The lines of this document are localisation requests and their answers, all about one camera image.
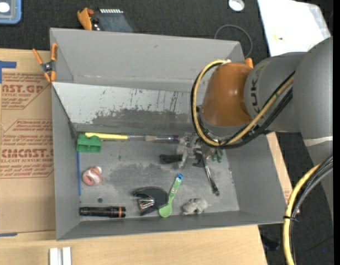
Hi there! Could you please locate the black oblong piece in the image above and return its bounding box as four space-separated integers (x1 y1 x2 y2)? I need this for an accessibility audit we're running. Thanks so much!
159 153 184 165

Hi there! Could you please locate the green spoon with blue end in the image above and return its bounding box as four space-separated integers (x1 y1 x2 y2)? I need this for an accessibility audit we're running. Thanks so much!
158 173 184 219

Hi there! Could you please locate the grey metal bin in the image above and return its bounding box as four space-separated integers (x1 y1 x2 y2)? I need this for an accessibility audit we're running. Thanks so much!
49 28 288 241

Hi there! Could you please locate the grey crumpled lump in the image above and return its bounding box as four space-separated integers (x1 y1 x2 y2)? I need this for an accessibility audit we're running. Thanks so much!
181 198 209 216

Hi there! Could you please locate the yellow stick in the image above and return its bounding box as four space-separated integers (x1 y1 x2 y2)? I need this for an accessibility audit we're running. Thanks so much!
84 132 131 141

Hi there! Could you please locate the green toy block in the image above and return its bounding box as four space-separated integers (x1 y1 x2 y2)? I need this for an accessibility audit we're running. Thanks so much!
76 134 102 153

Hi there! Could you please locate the blue thin rod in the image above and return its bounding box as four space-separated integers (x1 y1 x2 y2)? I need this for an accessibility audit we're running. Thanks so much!
76 151 82 197

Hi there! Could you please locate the brown cardboard board, red print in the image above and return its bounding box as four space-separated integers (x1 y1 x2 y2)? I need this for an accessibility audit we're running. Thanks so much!
0 47 57 239

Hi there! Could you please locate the black cylinder on white bracket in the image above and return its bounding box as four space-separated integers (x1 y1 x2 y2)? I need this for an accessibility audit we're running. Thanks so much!
192 150 221 197

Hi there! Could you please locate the pink ring toy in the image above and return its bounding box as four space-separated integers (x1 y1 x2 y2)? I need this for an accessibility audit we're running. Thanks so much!
81 166 103 187

